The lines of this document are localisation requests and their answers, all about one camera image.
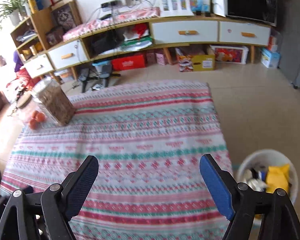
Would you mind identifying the yellow paper bag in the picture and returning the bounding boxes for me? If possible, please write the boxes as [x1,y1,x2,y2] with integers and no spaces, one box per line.
[266,164,290,193]

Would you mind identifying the white trash bin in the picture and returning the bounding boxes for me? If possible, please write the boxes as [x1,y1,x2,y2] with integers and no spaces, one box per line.
[236,149,299,205]

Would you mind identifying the oranges in plastic container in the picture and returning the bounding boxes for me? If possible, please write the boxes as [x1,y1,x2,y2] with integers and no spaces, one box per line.
[17,97,47,129]

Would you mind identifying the glass jar of sticks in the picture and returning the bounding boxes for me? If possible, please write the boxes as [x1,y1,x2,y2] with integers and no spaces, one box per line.
[31,77,75,126]

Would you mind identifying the patterned striped tablecloth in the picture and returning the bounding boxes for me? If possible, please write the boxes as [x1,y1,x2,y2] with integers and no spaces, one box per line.
[0,80,232,239]

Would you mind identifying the blue white carton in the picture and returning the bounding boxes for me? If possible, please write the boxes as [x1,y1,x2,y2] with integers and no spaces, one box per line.
[261,48,280,69]

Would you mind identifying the yellow lion cardboard box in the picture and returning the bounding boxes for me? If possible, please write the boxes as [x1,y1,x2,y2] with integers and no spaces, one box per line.
[175,45,216,72]

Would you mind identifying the red white picture box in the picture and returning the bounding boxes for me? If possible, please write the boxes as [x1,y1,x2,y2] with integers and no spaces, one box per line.
[209,45,249,64]

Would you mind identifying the white wooden tv cabinet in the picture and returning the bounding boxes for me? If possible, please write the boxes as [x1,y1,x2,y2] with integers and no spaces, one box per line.
[11,0,271,77]

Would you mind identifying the red storage box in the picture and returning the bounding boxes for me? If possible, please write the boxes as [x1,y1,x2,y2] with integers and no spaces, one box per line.
[111,54,146,71]

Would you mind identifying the potted green plant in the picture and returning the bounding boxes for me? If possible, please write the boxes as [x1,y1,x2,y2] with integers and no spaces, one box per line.
[0,0,26,30]

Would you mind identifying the silver refrigerator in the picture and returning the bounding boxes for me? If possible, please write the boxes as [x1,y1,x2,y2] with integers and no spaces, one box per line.
[277,0,300,89]

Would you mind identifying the black microwave oven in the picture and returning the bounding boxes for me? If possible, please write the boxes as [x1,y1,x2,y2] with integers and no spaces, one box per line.
[211,0,277,26]

